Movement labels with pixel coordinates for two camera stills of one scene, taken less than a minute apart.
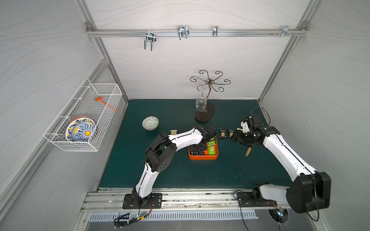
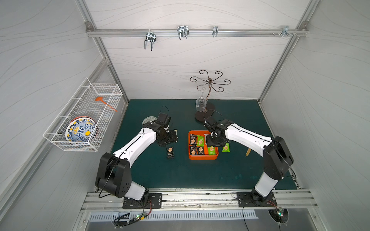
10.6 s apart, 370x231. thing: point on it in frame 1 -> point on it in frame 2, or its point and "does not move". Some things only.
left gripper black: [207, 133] -> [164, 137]
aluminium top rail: [197, 32] does not move
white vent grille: [203, 215] does not move
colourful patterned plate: [81, 129] does not move
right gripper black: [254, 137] -> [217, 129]
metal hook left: [150, 36] does not move
